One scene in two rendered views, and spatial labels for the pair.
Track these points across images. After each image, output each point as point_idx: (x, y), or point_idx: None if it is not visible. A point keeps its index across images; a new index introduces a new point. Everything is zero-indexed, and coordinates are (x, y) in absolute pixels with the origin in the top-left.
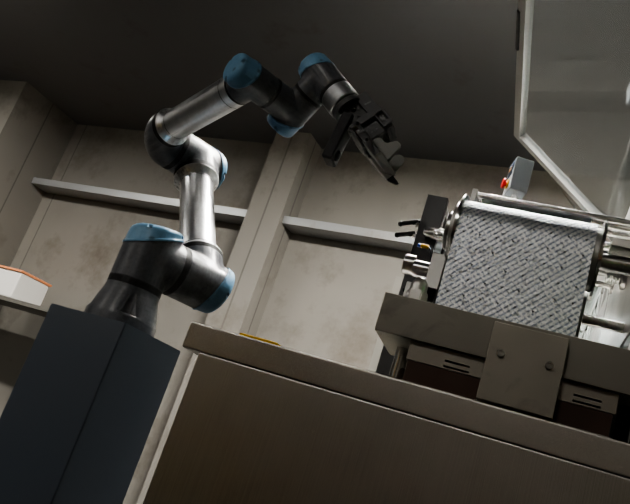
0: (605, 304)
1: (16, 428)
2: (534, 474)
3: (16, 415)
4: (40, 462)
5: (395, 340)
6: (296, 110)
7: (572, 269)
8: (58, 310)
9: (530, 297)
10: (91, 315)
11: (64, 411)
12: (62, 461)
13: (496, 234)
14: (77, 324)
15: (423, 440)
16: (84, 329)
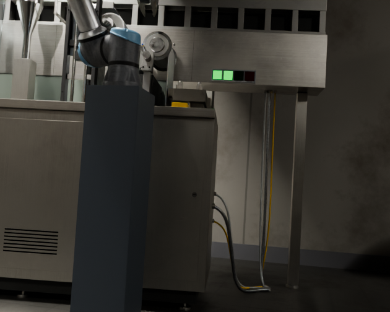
0: (51, 30)
1: (138, 156)
2: (216, 135)
3: (138, 150)
4: (145, 168)
5: (197, 102)
6: None
7: (173, 65)
8: (141, 90)
9: (171, 75)
10: (148, 92)
11: (147, 142)
12: (149, 164)
13: (171, 52)
14: (146, 98)
15: (216, 132)
16: (147, 100)
